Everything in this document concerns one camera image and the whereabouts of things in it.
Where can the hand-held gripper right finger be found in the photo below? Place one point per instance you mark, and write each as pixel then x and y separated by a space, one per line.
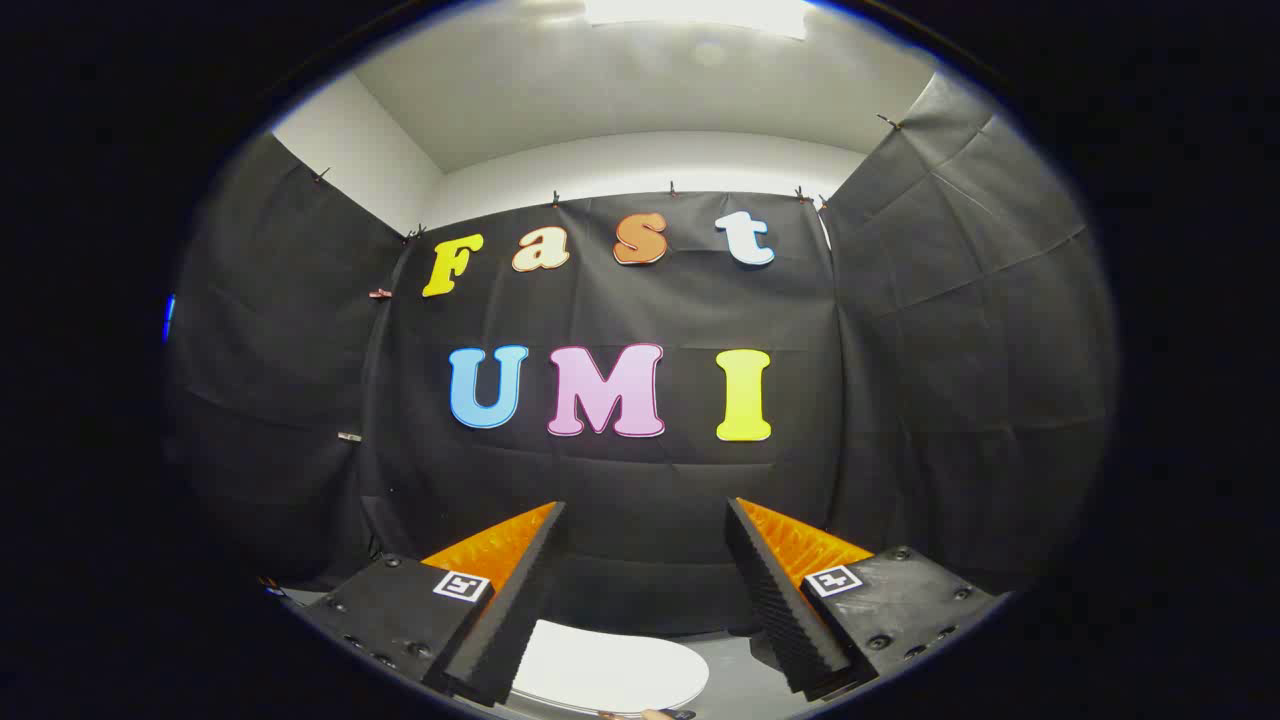
pixel 785 620

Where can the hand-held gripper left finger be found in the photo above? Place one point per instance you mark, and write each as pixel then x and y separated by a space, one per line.
pixel 515 610

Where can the black backdrop cloth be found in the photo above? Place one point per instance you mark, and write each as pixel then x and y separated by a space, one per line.
pixel 640 300

